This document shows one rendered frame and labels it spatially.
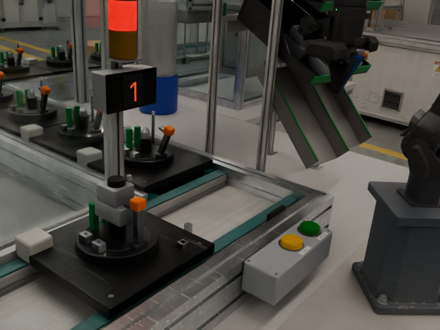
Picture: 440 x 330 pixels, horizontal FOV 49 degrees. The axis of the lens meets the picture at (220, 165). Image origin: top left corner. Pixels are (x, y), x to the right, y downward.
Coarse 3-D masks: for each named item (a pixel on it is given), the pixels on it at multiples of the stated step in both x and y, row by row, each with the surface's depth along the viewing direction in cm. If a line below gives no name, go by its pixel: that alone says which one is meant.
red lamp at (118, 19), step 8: (112, 0) 83; (112, 8) 83; (120, 8) 82; (128, 8) 83; (136, 8) 85; (112, 16) 83; (120, 16) 83; (128, 16) 83; (136, 16) 85; (112, 24) 84; (120, 24) 83; (128, 24) 84; (136, 24) 86
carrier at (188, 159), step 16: (128, 128) 119; (144, 128) 117; (128, 144) 120; (144, 144) 118; (128, 160) 114; (144, 160) 114; (160, 160) 115; (176, 160) 121; (192, 160) 121; (208, 160) 122; (144, 176) 111; (160, 176) 111; (176, 176) 113
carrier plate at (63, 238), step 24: (144, 216) 93; (72, 240) 84; (168, 240) 86; (192, 240) 86; (48, 264) 77; (72, 264) 77; (144, 264) 79; (168, 264) 79; (192, 264) 82; (72, 288) 73; (96, 288) 72; (120, 288) 72; (144, 288) 73; (120, 312) 70
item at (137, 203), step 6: (132, 198) 77; (138, 198) 77; (144, 198) 77; (126, 204) 78; (132, 204) 76; (138, 204) 76; (144, 204) 77; (138, 210) 76; (138, 216) 77; (138, 222) 77; (138, 228) 78; (138, 234) 78; (138, 240) 79
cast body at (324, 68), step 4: (308, 56) 118; (308, 60) 118; (312, 60) 115; (316, 60) 114; (320, 60) 113; (324, 60) 112; (308, 64) 116; (312, 64) 115; (316, 64) 114; (320, 64) 113; (324, 64) 113; (312, 68) 115; (316, 68) 114; (320, 68) 114; (324, 68) 113; (328, 68) 112; (316, 72) 115; (320, 72) 114; (324, 72) 113; (328, 72) 112
